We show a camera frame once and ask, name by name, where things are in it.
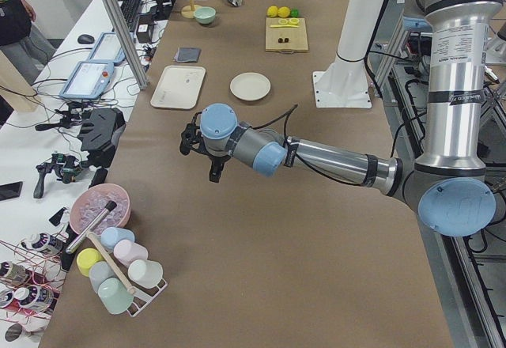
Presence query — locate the pink bowl with ice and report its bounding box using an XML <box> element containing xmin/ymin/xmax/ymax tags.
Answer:
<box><xmin>70</xmin><ymin>183</ymin><xmax>131</xmax><ymax>235</ymax></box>

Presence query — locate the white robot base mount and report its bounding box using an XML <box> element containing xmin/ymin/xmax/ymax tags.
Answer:
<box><xmin>313</xmin><ymin>0</ymin><xmax>388</xmax><ymax>109</ymax></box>

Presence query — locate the aluminium frame post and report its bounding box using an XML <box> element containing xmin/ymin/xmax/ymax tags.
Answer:
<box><xmin>102</xmin><ymin>0</ymin><xmax>148</xmax><ymax>90</ymax></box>

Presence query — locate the white cup rack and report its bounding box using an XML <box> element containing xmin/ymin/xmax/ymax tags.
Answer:
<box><xmin>86</xmin><ymin>232</ymin><xmax>168</xmax><ymax>318</ymax></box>

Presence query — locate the blue teach pendant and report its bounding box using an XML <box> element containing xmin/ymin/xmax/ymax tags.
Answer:
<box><xmin>88</xmin><ymin>32</ymin><xmax>126</xmax><ymax>66</ymax></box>
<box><xmin>59</xmin><ymin>60</ymin><xmax>115</xmax><ymax>100</ymax></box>

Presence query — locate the grey cup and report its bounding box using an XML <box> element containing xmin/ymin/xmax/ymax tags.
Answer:
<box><xmin>89</xmin><ymin>261</ymin><xmax>115</xmax><ymax>293</ymax></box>

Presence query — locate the metal muddler stick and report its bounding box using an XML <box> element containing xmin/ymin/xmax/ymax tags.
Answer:
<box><xmin>65</xmin><ymin>200</ymin><xmax>117</xmax><ymax>255</ymax></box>

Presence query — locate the white rabbit tray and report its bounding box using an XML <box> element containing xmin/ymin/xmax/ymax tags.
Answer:
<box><xmin>150</xmin><ymin>65</ymin><xmax>206</xmax><ymax>110</ymax></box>

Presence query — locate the grey folded cloth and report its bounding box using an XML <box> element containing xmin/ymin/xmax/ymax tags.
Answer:
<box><xmin>174</xmin><ymin>47</ymin><xmax>201</xmax><ymax>63</ymax></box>

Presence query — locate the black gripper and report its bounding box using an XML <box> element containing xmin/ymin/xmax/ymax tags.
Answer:
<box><xmin>179</xmin><ymin>112</ymin><xmax>229</xmax><ymax>183</ymax></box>

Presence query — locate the mint green bowl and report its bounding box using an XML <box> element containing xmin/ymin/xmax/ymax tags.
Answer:
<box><xmin>194</xmin><ymin>6</ymin><xmax>217</xmax><ymax>25</ymax></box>

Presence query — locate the pink cup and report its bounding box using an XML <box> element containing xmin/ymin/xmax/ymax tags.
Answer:
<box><xmin>113</xmin><ymin>239</ymin><xmax>149</xmax><ymax>267</ymax></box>

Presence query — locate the light blue cup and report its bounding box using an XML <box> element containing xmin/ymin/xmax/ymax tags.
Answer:
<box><xmin>100</xmin><ymin>227</ymin><xmax>135</xmax><ymax>252</ymax></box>

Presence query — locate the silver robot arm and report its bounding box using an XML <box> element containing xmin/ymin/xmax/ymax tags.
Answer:
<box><xmin>179</xmin><ymin>0</ymin><xmax>504</xmax><ymax>236</ymax></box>

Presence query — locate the mint green cup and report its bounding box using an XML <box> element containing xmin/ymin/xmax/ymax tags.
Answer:
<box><xmin>97</xmin><ymin>278</ymin><xmax>134</xmax><ymax>315</ymax></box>

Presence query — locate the beige round plate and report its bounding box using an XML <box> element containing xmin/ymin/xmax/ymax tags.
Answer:
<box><xmin>229</xmin><ymin>72</ymin><xmax>271</xmax><ymax>101</ymax></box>

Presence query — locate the black smartphone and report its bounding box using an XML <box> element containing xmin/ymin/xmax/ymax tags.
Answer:
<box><xmin>0</xmin><ymin>181</ymin><xmax>23</xmax><ymax>202</ymax></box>

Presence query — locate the yellow lemon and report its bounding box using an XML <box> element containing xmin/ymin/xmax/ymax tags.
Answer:
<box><xmin>278</xmin><ymin>6</ymin><xmax>291</xmax><ymax>18</ymax></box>
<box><xmin>266</xmin><ymin>6</ymin><xmax>278</xmax><ymax>17</ymax></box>

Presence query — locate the bamboo cutting board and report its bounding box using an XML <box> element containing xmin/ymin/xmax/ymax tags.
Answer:
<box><xmin>265</xmin><ymin>18</ymin><xmax>309</xmax><ymax>52</ymax></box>

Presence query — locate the white cup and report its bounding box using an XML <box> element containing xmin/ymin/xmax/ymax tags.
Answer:
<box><xmin>127</xmin><ymin>259</ymin><xmax>163</xmax><ymax>289</ymax></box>

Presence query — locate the yellow cup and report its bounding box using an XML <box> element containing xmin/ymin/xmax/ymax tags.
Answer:
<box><xmin>77</xmin><ymin>248</ymin><xmax>104</xmax><ymax>278</ymax></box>

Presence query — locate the black computer mouse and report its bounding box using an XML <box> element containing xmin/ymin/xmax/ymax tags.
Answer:
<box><xmin>77</xmin><ymin>34</ymin><xmax>95</xmax><ymax>45</ymax></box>

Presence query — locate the black keyboard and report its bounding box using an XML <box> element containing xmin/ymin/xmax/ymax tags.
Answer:
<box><xmin>120</xmin><ymin>0</ymin><xmax>143</xmax><ymax>32</ymax></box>

